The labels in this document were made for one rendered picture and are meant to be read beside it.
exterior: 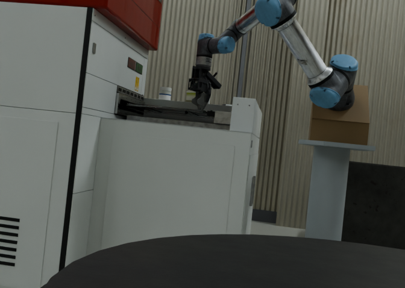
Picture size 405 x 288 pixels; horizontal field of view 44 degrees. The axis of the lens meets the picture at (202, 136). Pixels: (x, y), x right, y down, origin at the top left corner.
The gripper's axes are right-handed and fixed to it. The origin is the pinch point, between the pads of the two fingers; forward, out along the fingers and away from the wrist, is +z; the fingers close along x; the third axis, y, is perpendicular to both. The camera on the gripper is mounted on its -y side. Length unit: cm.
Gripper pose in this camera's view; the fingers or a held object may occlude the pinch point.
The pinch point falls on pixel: (201, 109)
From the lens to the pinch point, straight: 234.1
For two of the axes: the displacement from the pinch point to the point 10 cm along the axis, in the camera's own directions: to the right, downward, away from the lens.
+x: 7.0, 0.7, -7.1
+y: -7.1, -0.8, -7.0
